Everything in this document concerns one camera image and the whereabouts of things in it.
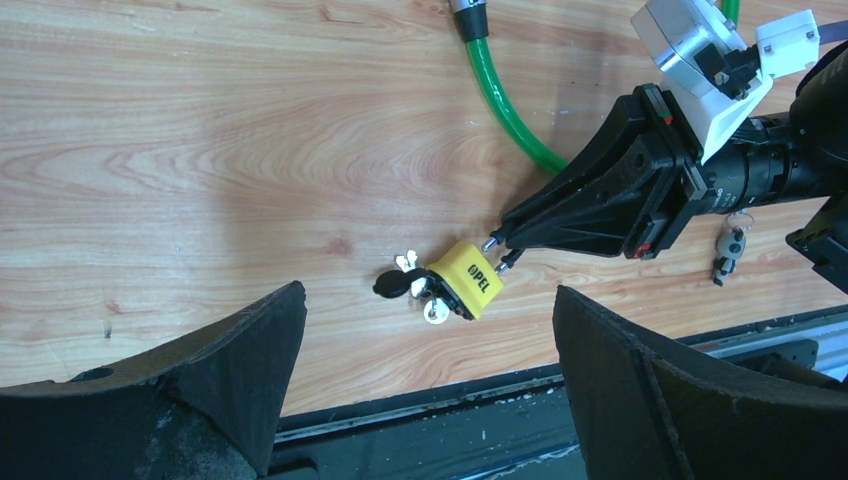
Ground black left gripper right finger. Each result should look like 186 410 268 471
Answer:
553 286 847 479

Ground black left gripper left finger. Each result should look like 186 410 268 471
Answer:
1 281 307 479

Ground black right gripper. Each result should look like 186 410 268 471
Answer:
498 84 708 260

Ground yellow padlock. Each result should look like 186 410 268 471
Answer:
423 239 524 325

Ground black-headed key bunch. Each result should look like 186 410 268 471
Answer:
372 249 451 325

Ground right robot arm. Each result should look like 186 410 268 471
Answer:
492 45 847 289

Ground small brass padlock with keys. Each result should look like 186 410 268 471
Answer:
712 209 755 287

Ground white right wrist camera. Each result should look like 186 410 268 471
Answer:
631 0 820 164

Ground green cable lock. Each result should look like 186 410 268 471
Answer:
448 0 742 178

